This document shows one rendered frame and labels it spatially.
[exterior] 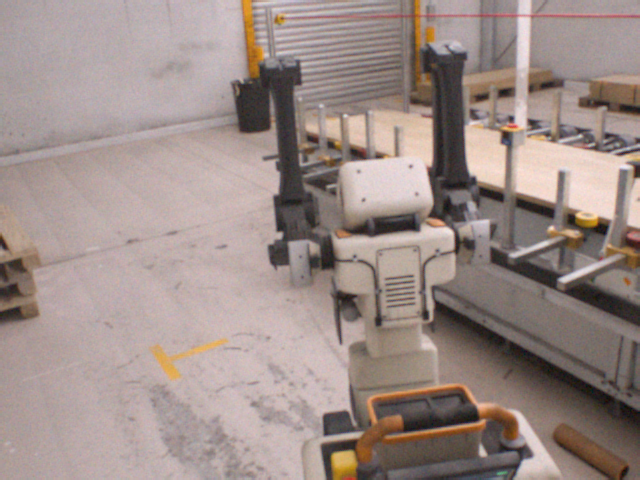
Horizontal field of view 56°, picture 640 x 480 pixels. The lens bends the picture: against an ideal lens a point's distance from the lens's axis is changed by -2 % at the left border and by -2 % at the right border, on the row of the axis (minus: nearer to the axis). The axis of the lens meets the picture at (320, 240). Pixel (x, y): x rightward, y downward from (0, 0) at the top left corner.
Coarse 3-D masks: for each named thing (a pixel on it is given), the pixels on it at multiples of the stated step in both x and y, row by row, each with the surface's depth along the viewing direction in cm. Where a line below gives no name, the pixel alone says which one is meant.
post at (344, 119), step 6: (342, 114) 345; (342, 120) 346; (348, 120) 347; (342, 126) 347; (348, 126) 348; (342, 132) 349; (348, 132) 349; (342, 138) 351; (348, 138) 351; (342, 144) 352; (348, 144) 352; (342, 150) 354; (348, 150) 353; (342, 156) 355; (348, 156) 354
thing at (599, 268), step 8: (616, 256) 209; (624, 256) 209; (592, 264) 205; (600, 264) 204; (608, 264) 204; (616, 264) 207; (576, 272) 200; (584, 272) 200; (592, 272) 201; (600, 272) 203; (560, 280) 196; (568, 280) 195; (576, 280) 197; (584, 280) 199; (560, 288) 196
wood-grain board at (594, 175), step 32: (352, 128) 414; (384, 128) 407; (416, 128) 400; (480, 160) 319; (544, 160) 311; (576, 160) 307; (608, 160) 303; (544, 192) 264; (576, 192) 262; (608, 192) 259; (608, 224) 232
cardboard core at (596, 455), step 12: (564, 432) 243; (576, 432) 242; (564, 444) 243; (576, 444) 238; (588, 444) 235; (588, 456) 233; (600, 456) 229; (612, 456) 227; (600, 468) 229; (612, 468) 224; (624, 468) 227
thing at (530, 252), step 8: (584, 232) 234; (552, 240) 228; (560, 240) 228; (528, 248) 223; (536, 248) 222; (544, 248) 224; (552, 248) 227; (512, 256) 217; (520, 256) 218; (528, 256) 220; (536, 256) 223
